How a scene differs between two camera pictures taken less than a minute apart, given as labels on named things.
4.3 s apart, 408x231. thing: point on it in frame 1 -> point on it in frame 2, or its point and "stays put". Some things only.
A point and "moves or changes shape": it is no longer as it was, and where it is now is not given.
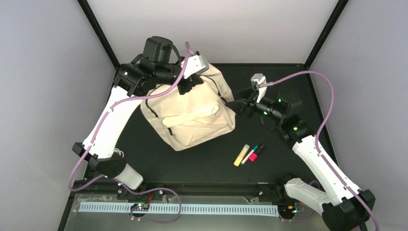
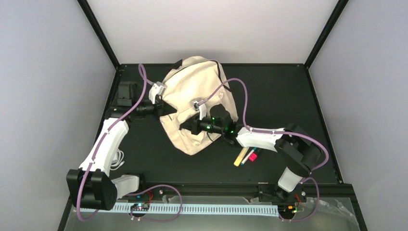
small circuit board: x=141 y=207 stays put
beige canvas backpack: x=197 y=116 moves or changes shape
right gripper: x=242 y=106 -> x=193 y=126
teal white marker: x=249 y=155 stays put
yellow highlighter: x=241 y=154 stays put
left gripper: x=191 y=83 -> x=159 y=110
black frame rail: x=272 y=189 stays put
